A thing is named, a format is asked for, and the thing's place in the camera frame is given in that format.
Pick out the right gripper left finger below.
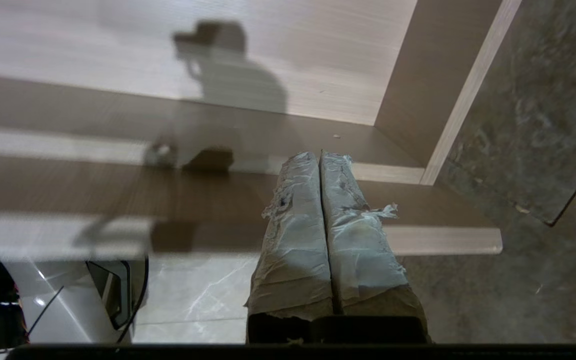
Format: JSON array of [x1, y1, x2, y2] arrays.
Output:
[[245, 152, 337, 345]]

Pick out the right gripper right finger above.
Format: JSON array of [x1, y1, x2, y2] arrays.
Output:
[[320, 150, 432, 345]]

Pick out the round metal drawer knob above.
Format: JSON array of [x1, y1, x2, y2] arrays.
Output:
[[144, 141, 179, 169]]

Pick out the light wooden cabinet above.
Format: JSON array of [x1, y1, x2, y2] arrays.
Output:
[[0, 0, 523, 186]]

